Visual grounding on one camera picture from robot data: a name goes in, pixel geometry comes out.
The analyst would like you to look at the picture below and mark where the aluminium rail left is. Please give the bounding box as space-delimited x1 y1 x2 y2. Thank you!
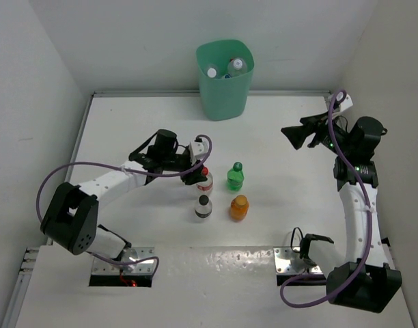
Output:
1 95 98 327

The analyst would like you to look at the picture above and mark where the green soda bottle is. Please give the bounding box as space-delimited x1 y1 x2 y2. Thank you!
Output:
227 162 245 191

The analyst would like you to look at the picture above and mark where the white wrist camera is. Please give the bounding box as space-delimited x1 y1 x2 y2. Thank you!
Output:
333 92 353 119
188 138 209 165

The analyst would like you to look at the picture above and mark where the Aquafina bottle white cap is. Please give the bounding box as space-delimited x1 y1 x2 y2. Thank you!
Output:
205 64 219 79

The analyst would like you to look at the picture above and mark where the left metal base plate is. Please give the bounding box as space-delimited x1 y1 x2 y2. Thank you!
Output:
92 247 158 276

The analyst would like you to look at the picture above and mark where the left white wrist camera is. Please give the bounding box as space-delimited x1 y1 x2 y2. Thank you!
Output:
188 138 209 165

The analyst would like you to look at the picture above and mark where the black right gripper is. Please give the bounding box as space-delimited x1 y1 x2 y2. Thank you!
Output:
282 108 352 156

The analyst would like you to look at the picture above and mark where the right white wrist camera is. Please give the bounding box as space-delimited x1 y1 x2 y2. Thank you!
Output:
333 92 353 119

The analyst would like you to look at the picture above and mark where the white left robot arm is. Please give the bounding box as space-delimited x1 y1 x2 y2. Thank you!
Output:
37 129 212 267

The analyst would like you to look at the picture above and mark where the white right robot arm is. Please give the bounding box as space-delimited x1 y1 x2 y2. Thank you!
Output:
281 114 402 313

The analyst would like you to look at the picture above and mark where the metal base plate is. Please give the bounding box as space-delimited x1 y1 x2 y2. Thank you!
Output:
273 247 322 275
92 247 158 276

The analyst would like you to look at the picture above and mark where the orange juice bottle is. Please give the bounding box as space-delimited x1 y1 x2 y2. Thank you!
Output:
229 195 249 221

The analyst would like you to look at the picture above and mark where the clear bottle colourful label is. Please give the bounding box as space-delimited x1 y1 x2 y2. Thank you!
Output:
227 57 248 77

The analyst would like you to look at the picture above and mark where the green plastic bin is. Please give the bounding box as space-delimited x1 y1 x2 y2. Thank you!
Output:
195 39 255 121

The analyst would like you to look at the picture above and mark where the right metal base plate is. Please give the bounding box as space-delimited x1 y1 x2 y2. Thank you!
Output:
273 247 322 275

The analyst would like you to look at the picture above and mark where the small red-cap cola bottle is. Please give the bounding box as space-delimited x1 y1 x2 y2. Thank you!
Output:
195 166 213 195

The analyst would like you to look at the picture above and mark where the black-cap black-label bottle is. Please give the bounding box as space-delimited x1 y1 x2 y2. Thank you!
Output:
194 195 212 221

